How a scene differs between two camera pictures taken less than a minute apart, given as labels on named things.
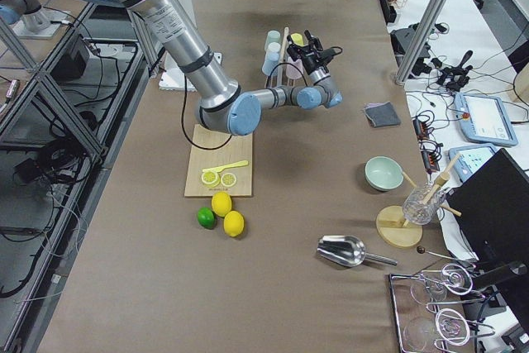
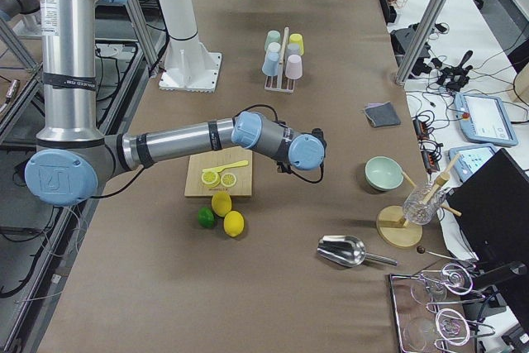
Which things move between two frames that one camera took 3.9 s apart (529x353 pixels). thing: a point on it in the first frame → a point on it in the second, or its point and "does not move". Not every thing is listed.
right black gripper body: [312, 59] → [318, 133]
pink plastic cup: [293, 72] does not move
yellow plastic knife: [216, 169] does not move
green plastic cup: [274, 35] does not move
